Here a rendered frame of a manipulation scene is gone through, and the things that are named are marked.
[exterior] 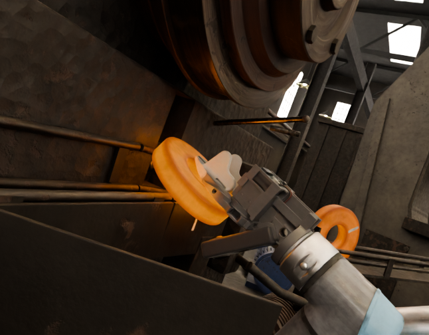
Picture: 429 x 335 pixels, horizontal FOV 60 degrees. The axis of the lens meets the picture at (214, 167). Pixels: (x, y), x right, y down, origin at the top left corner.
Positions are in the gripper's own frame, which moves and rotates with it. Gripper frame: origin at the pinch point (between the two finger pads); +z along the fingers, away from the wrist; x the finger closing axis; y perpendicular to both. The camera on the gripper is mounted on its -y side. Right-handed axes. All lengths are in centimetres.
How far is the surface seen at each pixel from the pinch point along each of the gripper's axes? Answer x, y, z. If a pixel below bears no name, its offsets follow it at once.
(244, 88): -0.7, 14.1, 3.1
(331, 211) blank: -43.1, 5.0, -13.4
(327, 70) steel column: -839, 175, 347
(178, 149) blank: 4.1, 0.6, 2.4
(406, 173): -269, 44, 0
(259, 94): -6.7, 15.0, 3.5
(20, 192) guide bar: 30.7, -5.1, -4.6
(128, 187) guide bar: 10.0, -7.3, 1.2
